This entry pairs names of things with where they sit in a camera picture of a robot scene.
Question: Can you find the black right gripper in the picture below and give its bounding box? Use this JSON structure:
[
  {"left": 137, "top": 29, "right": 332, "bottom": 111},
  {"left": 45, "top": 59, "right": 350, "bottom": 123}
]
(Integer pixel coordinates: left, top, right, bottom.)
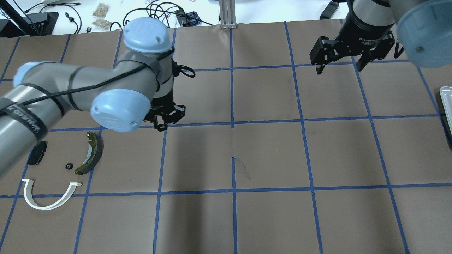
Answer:
[{"left": 309, "top": 14, "right": 396, "bottom": 75}]

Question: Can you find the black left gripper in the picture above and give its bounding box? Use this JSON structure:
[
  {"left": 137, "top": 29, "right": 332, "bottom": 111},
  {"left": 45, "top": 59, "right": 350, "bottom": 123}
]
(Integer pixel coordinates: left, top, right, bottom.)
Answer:
[{"left": 144, "top": 90, "right": 186, "bottom": 132}]

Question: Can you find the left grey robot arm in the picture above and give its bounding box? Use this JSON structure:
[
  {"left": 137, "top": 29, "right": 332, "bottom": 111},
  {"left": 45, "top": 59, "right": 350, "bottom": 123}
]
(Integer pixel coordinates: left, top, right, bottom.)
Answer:
[{"left": 0, "top": 17, "right": 186, "bottom": 175}]

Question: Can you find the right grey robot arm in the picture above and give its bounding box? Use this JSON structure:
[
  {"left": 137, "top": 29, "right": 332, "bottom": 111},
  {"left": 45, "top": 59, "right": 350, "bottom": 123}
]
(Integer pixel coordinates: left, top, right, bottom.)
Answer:
[{"left": 309, "top": 0, "right": 452, "bottom": 74}]

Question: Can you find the ribbed metal tray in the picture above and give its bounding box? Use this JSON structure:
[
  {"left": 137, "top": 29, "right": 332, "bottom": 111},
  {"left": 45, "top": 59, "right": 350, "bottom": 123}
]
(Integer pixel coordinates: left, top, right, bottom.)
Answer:
[{"left": 439, "top": 86, "right": 452, "bottom": 137}]

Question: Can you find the black power adapter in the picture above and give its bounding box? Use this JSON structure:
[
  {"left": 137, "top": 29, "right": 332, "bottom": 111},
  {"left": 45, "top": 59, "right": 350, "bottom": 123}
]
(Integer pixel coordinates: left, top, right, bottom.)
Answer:
[{"left": 319, "top": 1, "right": 339, "bottom": 20}]

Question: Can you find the olive brake shoe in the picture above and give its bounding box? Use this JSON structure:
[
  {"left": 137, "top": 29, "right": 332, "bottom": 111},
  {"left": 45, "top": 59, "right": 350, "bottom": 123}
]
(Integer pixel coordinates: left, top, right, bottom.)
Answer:
[{"left": 75, "top": 131, "right": 103, "bottom": 175}]

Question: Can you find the black brake pad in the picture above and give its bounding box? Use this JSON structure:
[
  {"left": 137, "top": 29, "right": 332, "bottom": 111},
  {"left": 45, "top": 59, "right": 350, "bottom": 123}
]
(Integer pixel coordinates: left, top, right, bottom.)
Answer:
[{"left": 27, "top": 140, "right": 47, "bottom": 165}]

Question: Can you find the white curved plastic part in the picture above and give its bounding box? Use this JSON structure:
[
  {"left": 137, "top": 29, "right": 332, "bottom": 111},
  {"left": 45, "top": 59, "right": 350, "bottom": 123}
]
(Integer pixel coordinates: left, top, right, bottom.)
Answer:
[{"left": 21, "top": 178, "right": 82, "bottom": 211}]

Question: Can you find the aluminium frame post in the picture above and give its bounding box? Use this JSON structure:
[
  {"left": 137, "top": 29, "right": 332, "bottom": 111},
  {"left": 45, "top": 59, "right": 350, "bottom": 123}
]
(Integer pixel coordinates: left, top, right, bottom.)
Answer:
[{"left": 219, "top": 0, "right": 237, "bottom": 29}]

